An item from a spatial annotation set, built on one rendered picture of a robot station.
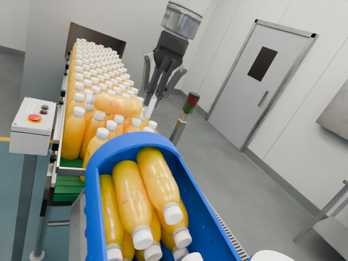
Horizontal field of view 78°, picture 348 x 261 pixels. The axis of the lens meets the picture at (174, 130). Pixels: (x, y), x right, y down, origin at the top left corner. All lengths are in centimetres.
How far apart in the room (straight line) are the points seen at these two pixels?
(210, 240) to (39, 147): 57
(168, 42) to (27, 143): 51
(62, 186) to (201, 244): 51
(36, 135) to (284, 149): 358
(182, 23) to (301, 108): 342
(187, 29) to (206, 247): 53
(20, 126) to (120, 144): 32
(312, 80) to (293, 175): 147
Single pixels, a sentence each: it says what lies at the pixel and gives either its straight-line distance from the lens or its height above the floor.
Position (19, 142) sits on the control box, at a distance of 79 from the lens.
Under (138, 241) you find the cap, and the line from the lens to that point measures 47.
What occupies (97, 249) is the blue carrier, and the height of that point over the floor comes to 113.
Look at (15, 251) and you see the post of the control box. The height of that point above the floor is 38.
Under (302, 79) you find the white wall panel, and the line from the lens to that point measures 395.
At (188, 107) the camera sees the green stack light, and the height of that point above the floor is 119.
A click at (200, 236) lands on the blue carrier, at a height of 108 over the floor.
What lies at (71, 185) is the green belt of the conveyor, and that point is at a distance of 86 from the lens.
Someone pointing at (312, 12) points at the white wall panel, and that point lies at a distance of 430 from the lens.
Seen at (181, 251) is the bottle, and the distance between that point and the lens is 59.
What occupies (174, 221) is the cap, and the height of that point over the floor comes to 116.
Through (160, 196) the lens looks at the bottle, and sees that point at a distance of 49.
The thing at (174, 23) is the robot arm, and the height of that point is 151.
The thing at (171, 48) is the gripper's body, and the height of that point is 146.
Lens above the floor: 150
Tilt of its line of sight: 24 degrees down
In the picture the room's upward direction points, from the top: 24 degrees clockwise
